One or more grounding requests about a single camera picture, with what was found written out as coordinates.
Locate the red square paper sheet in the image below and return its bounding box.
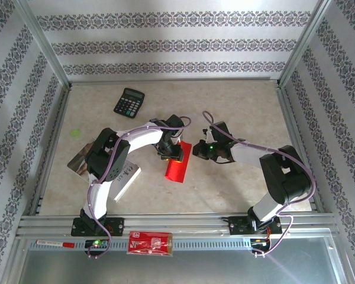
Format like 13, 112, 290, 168
164, 141, 193, 185

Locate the grey metal sheet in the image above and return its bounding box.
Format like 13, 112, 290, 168
16, 236, 343, 284

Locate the black desk calculator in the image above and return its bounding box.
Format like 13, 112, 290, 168
113, 87, 146, 119

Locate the white paperback book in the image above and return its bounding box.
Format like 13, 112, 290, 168
67, 137, 142, 204

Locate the red foil packet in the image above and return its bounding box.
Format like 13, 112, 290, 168
127, 230, 174, 257

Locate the red white marker pen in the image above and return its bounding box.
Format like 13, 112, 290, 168
35, 238, 76, 249

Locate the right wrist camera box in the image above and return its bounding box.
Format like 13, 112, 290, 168
203, 121, 231, 142

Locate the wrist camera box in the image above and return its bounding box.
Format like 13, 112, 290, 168
164, 114, 186, 143
203, 121, 231, 142

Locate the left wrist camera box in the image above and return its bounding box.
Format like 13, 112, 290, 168
164, 114, 186, 143

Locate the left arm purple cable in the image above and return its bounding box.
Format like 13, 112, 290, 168
87, 115, 193, 260

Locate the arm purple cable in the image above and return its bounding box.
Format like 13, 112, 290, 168
202, 111, 317, 258
87, 115, 193, 260

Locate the aluminium table edge rail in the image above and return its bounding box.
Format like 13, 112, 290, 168
68, 76, 280, 86
28, 84, 73, 216
275, 84, 326, 214

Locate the long aluminium mounting rail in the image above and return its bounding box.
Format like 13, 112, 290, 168
16, 213, 340, 237

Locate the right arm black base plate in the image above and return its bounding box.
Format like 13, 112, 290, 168
228, 215, 283, 236

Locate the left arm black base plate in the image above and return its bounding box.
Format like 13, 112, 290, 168
70, 217, 125, 237

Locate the grey slotted cable duct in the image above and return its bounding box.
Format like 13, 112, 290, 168
29, 238, 252, 251

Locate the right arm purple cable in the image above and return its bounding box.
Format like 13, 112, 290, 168
202, 111, 317, 258

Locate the aluminium corner post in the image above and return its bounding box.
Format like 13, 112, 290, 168
12, 0, 73, 89
277, 0, 337, 89

